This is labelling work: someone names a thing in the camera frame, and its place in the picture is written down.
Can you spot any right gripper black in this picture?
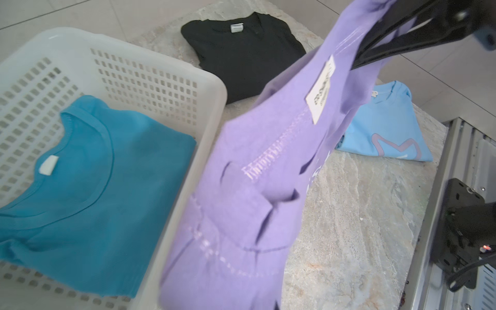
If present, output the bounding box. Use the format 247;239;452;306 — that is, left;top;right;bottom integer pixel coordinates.
351;0;495;70

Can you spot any light blue t-shirt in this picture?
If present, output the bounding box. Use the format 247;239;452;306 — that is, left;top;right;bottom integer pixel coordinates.
336;81;433;162

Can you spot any black t-shirt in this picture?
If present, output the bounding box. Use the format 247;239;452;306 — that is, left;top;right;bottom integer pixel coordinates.
181;12;306;104

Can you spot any purple Persist t-shirt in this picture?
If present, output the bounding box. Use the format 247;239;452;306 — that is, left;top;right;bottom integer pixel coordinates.
160;1;394;309

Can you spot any teal t-shirt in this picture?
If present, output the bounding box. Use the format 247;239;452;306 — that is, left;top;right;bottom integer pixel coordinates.
1;96;196;298

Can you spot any white perforated plastic basket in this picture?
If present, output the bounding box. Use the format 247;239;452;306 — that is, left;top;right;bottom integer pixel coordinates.
1;28;227;309

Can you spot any aluminium mounting rail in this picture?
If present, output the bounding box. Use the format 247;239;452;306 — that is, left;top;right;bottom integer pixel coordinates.
399;118;495;309

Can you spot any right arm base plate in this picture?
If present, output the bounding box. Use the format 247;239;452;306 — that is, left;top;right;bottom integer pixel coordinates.
431;178;495;292

